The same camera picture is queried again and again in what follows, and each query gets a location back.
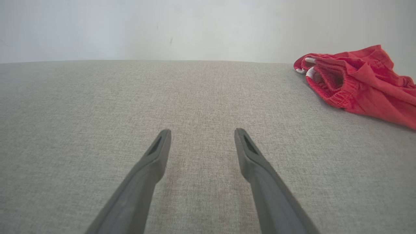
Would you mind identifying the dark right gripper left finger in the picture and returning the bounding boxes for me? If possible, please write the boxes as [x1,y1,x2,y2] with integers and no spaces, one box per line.
[84,129,172,234]

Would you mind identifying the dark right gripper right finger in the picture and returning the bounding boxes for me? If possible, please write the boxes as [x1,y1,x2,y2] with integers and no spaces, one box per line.
[234,127,321,234]

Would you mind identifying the red shorts with white stripe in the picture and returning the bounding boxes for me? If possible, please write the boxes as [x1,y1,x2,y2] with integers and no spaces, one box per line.
[293,45,416,130]

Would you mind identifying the grey fabric sofa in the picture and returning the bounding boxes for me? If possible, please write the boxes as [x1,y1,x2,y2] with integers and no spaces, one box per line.
[0,59,416,234]

